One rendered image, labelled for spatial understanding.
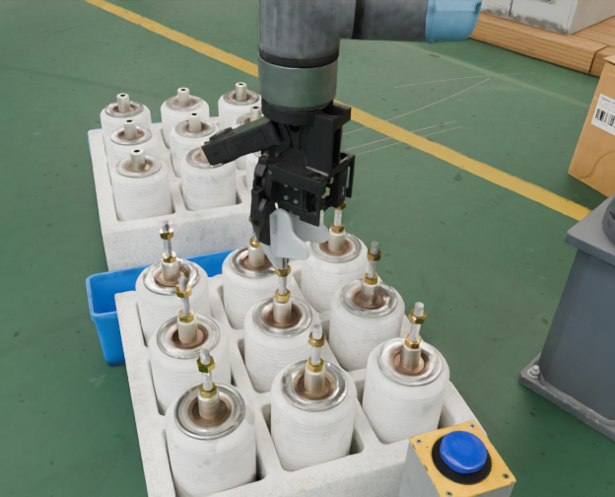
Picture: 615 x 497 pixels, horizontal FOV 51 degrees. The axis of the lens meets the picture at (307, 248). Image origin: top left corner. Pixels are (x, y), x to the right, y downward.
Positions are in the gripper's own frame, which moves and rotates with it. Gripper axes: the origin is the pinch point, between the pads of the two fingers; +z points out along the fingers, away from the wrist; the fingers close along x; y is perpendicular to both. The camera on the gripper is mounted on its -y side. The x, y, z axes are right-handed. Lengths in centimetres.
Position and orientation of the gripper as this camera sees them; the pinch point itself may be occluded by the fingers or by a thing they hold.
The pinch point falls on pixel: (278, 253)
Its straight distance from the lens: 75.9
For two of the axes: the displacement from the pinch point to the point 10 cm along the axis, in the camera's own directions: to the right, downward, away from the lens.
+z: -0.3, 8.0, 5.9
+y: 8.5, 3.4, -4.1
